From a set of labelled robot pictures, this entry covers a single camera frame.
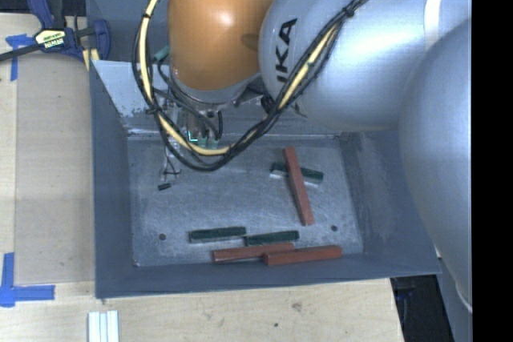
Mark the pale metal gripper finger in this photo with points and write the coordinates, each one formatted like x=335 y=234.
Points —
x=170 y=160

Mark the grey metal bin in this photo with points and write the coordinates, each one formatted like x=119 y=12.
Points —
x=224 y=208

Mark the dark green flat block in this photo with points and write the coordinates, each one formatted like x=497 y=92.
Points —
x=310 y=174
x=272 y=238
x=216 y=234

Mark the pale wood board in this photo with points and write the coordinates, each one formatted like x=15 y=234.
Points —
x=54 y=172

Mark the red-brown flat block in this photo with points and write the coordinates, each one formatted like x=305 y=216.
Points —
x=298 y=188
x=304 y=255
x=240 y=253

